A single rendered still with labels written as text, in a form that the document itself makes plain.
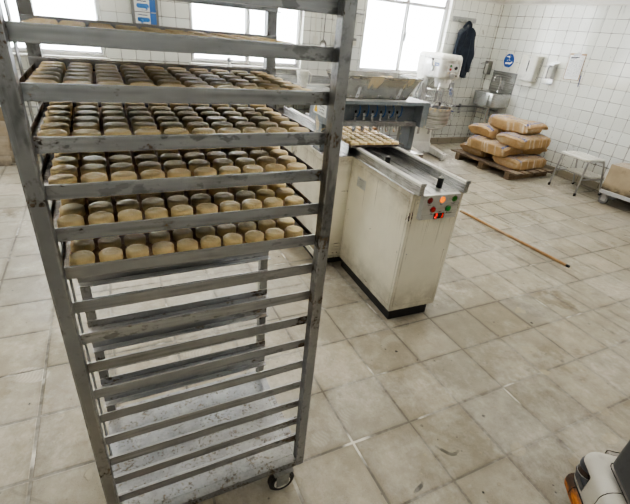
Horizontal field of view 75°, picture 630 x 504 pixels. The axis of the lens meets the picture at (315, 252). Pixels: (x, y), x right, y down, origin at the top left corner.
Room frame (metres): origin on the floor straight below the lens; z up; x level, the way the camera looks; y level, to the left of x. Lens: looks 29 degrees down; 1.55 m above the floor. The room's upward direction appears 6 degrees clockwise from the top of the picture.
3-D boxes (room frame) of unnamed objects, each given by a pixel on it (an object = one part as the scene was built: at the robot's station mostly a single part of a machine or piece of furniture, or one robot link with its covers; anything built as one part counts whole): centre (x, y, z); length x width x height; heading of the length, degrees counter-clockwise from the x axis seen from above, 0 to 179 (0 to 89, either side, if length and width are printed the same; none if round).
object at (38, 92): (0.86, 0.27, 1.41); 0.64 x 0.03 x 0.03; 118
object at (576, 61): (6.10, -3.18, 1.37); 0.27 x 0.02 x 0.40; 28
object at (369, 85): (2.87, -0.26, 1.25); 0.56 x 0.29 x 0.14; 115
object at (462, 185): (3.03, -0.35, 0.87); 2.01 x 0.03 x 0.07; 25
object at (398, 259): (2.41, -0.48, 0.45); 0.70 x 0.34 x 0.90; 25
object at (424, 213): (2.09, -0.64, 0.77); 0.24 x 0.04 x 0.14; 115
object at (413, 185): (2.91, -0.08, 0.87); 2.01 x 0.03 x 0.07; 25
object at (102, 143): (0.86, 0.27, 1.32); 0.64 x 0.03 x 0.03; 118
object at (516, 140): (5.74, -2.67, 0.47); 0.72 x 0.42 x 0.17; 123
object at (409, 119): (2.87, -0.26, 1.01); 0.72 x 0.33 x 0.34; 115
